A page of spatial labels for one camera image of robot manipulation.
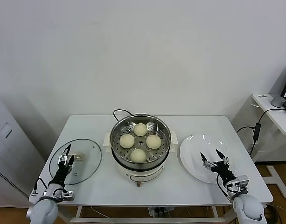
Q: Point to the grey usb hub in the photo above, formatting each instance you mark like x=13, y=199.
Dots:
x=257, y=131

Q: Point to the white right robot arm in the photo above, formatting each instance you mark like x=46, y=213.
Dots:
x=247, y=207

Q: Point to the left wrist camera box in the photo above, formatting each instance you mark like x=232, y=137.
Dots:
x=68, y=195

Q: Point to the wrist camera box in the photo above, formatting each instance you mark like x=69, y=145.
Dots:
x=243, y=183
x=68, y=195

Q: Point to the white side desk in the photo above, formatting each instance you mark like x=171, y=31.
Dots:
x=278, y=121

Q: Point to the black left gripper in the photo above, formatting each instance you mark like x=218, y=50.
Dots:
x=61, y=173

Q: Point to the white steamed baozi bun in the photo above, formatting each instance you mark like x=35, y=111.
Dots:
x=140, y=129
x=127, y=141
x=138, y=156
x=153, y=141

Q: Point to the cream electric cooker base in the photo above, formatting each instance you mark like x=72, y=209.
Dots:
x=142, y=175

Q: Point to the white power strip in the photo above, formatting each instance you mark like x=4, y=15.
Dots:
x=154, y=211

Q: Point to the white table frame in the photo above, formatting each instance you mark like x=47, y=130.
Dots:
x=110, y=220

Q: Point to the white round plate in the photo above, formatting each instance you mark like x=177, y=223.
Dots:
x=194, y=154

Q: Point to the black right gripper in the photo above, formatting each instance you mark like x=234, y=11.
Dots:
x=223, y=170

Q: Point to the white tall cabinet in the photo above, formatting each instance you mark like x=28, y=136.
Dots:
x=7, y=144

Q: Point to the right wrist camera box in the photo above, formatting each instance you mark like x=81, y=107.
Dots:
x=243, y=183

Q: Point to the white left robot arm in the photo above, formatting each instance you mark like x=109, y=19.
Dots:
x=43, y=210

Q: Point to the stainless steel steamer basket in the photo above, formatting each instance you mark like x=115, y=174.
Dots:
x=160, y=154

